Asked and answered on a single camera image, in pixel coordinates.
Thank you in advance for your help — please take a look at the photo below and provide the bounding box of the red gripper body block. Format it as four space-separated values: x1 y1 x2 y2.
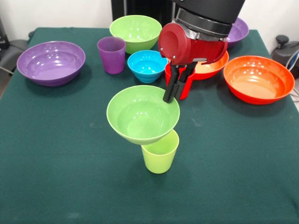
158 22 228 66

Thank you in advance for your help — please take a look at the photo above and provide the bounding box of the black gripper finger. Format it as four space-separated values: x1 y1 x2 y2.
175 62 196 99
163 64 181 104

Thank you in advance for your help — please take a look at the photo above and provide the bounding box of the small green plastic bowl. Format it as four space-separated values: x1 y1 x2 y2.
106 85 181 145

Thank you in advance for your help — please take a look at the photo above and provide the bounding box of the green plastic cup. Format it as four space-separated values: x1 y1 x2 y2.
141 129 180 174

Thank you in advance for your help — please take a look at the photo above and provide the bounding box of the red plastic cup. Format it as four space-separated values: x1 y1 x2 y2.
164 63 193 101

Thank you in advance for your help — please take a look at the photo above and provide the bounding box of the large orange plastic bowl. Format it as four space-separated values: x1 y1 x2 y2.
223 55 295 105
192 50 229 81

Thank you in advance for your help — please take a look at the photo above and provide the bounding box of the small blue plastic bowl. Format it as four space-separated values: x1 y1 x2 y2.
127 50 169 84

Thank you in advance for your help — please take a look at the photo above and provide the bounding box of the large purple plastic bowl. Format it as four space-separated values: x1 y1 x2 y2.
226 17 249 49
16 41 86 87

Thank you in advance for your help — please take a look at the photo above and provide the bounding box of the large green plastic bowl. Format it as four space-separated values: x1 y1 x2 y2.
109 14 163 55

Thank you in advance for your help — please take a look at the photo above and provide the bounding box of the purple plastic cup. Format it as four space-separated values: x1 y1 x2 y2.
97 36 127 75

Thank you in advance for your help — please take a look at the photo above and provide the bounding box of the dark green table cloth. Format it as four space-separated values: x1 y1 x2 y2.
0 27 299 224

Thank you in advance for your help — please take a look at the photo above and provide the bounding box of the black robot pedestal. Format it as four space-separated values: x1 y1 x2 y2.
111 0 178 26

